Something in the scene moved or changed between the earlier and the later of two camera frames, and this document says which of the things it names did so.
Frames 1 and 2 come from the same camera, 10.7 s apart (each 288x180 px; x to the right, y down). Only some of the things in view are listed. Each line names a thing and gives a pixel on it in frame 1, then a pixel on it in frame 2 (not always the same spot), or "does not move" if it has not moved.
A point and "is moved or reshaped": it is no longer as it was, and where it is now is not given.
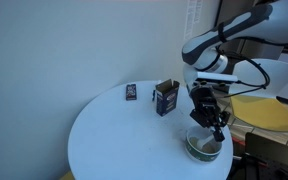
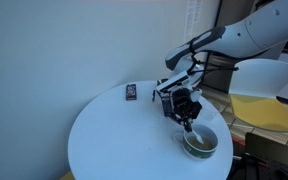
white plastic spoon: (203, 142) to (198, 137)
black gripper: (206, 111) to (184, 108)
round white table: (117, 135) does not move
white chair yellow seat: (254, 88) does not move
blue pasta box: (166, 96) is moved or reshaped
